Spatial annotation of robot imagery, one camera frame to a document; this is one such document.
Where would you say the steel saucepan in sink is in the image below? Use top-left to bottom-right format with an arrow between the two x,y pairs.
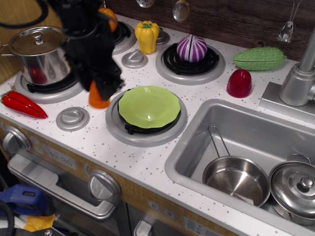
202,126 -> 271,207

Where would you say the purple white toy onion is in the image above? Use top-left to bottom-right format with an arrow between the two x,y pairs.
176,34 -> 208,63

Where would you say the hanging slotted metal ladle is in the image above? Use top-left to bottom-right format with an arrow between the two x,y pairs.
136,0 -> 155,8

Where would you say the light green plate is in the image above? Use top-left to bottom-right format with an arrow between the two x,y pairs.
118,86 -> 181,129

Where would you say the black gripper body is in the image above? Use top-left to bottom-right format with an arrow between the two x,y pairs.
63,34 -> 122,91

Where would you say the grey stovetop knob front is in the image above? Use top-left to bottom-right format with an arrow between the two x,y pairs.
56,107 -> 90,132

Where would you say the hanging metal whisk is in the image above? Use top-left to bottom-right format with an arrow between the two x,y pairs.
277,0 -> 303,43

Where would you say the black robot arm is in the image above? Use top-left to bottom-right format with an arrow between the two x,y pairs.
0,0 -> 125,101

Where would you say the red toy chili pepper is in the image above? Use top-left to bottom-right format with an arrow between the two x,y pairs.
1,90 -> 48,119

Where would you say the silver oven knob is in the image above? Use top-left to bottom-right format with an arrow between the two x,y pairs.
2,126 -> 32,153
88,169 -> 121,204

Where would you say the silver toy faucet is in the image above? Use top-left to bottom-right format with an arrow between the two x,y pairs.
259,32 -> 315,123

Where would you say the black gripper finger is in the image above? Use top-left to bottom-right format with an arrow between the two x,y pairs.
94,74 -> 125,101

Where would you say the silver toy sink basin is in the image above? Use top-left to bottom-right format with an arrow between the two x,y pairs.
165,99 -> 315,236

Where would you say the silver oven knob left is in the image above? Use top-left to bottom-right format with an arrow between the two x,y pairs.
2,126 -> 32,153

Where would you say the grey stovetop knob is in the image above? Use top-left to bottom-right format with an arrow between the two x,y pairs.
56,107 -> 90,132
156,27 -> 170,46
122,49 -> 148,69

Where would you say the orange toy pumpkin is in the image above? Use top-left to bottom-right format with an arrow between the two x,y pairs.
98,8 -> 118,32

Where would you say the steel pot with lid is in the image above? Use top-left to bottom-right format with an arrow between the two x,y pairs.
0,26 -> 70,86

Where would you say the grey stovetop knob rear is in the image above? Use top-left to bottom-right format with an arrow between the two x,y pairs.
156,27 -> 170,46

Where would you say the grey stovetop knob back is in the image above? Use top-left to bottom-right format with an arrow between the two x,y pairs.
122,49 -> 148,69

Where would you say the hanging metal spoon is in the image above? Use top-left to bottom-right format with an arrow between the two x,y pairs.
172,0 -> 191,23

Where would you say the silver oven door handle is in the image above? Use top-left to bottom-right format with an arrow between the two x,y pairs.
8,154 -> 116,222

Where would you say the blue clamp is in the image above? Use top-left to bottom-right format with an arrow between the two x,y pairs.
0,184 -> 49,215

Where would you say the back right stove burner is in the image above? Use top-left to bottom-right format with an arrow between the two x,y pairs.
156,43 -> 225,86

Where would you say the silver oven knob right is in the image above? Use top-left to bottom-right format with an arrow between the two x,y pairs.
88,169 -> 121,204

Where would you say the yellow toy bell pepper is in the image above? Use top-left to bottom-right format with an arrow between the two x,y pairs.
135,21 -> 159,54

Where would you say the dark red toy pepper half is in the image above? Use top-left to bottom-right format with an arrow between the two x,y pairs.
226,69 -> 252,98

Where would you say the orange toy carrot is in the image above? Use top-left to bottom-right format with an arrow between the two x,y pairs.
89,80 -> 110,109

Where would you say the back left stove burner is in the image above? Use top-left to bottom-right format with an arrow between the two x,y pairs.
112,21 -> 136,55

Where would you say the steel lidded pot in sink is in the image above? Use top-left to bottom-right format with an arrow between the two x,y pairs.
269,153 -> 315,226

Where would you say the front right stove burner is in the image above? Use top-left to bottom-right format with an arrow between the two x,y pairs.
105,92 -> 188,148

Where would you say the yellow cloth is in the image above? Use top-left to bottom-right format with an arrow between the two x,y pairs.
24,214 -> 55,232

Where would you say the green toy bitter gourd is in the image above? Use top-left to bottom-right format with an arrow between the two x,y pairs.
233,47 -> 287,71

